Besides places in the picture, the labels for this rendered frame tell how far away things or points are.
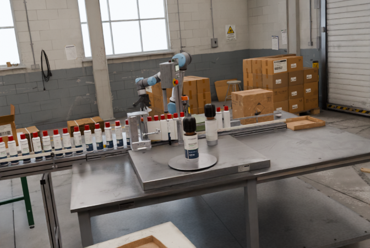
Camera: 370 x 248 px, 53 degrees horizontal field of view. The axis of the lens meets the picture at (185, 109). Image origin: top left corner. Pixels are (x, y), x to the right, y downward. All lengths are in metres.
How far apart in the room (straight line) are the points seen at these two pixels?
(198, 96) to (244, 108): 3.34
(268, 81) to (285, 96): 0.43
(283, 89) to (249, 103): 3.49
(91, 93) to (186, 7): 2.97
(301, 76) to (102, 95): 4.13
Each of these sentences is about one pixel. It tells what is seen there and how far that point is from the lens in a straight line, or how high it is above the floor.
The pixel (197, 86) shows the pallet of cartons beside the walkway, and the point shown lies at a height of 0.78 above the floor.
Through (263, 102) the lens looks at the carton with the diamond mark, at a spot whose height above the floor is 1.03.
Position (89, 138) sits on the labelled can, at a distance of 2.82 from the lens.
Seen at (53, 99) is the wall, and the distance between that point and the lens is 8.14.
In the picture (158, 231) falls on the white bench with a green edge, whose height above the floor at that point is 0.80.
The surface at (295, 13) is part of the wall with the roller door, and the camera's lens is 8.35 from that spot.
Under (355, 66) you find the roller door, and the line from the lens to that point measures 7.30.
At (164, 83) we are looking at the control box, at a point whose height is 1.32.
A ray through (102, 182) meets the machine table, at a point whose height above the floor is 0.83.
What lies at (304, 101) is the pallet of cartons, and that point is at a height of 0.31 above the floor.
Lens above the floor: 1.67
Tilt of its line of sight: 11 degrees down
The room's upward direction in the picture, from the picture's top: 5 degrees counter-clockwise
